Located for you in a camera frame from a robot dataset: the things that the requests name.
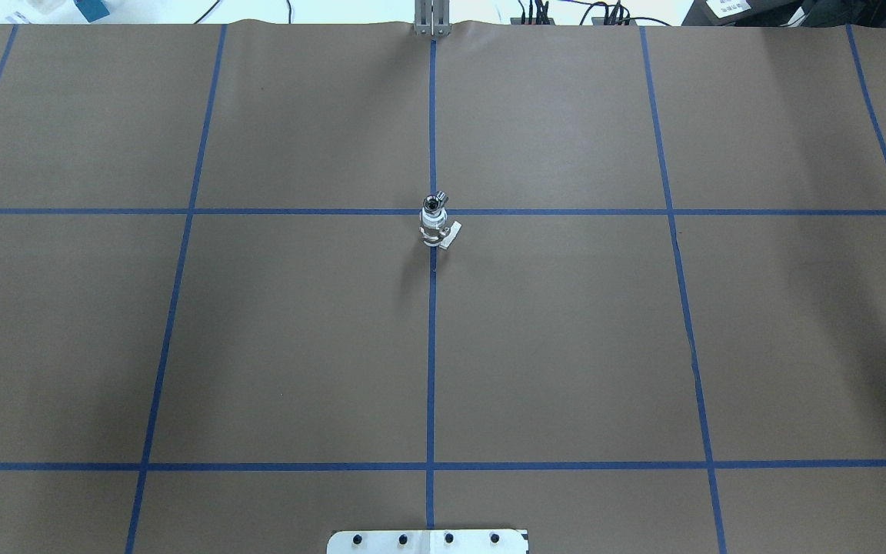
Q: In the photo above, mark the white PPR valve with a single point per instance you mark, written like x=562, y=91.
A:
x=438, y=229

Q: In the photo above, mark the teal box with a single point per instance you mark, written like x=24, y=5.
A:
x=92, y=10

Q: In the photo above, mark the aluminium frame post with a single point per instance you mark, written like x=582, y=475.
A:
x=432, y=18

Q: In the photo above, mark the white metal base plate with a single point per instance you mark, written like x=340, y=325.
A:
x=430, y=541

